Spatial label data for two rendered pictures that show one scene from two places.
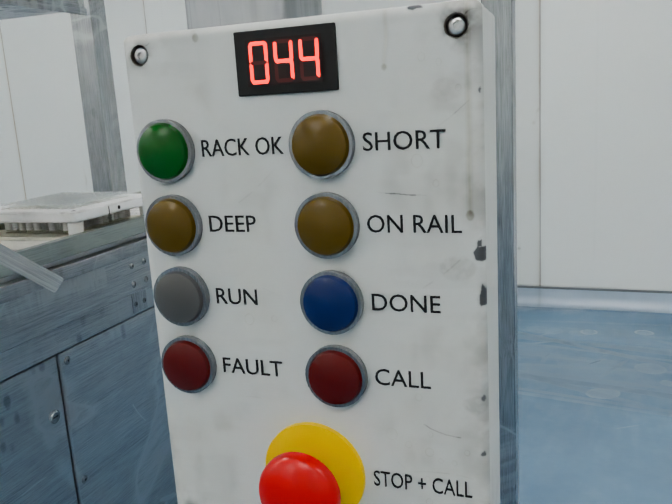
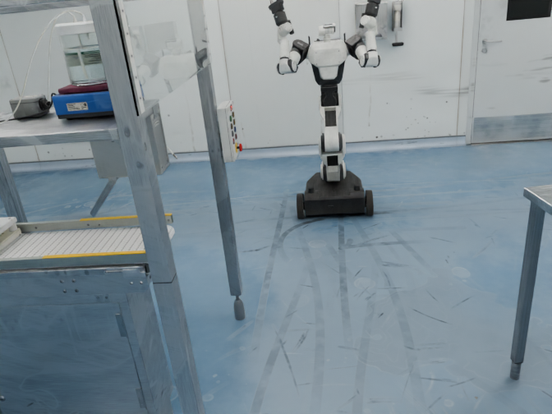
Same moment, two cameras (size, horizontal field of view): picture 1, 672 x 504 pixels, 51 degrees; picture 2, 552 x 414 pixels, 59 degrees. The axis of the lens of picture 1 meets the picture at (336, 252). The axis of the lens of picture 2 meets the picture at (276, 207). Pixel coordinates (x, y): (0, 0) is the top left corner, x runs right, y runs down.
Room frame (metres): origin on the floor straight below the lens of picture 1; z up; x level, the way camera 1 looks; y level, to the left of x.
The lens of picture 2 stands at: (0.74, 2.27, 1.63)
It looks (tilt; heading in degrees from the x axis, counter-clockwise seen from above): 24 degrees down; 255
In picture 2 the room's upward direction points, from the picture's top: 6 degrees counter-clockwise
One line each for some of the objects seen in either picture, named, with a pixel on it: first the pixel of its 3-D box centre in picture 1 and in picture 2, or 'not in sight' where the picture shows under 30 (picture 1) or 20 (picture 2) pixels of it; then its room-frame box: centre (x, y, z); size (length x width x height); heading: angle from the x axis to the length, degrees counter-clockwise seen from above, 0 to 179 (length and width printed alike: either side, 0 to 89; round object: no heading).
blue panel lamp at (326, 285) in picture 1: (330, 303); not in sight; (0.31, 0.00, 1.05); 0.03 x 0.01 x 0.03; 70
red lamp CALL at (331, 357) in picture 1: (334, 377); not in sight; (0.31, 0.00, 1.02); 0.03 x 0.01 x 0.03; 70
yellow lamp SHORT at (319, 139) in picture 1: (320, 145); not in sight; (0.31, 0.00, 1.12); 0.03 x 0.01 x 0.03; 70
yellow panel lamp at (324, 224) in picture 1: (325, 226); not in sight; (0.31, 0.00, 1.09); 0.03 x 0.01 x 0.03; 70
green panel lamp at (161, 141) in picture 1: (163, 151); not in sight; (0.34, 0.08, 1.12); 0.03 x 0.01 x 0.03; 70
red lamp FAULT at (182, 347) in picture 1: (186, 365); not in sight; (0.34, 0.08, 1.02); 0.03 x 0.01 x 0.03; 70
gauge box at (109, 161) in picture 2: not in sight; (129, 143); (0.79, 0.62, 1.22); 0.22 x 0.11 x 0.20; 160
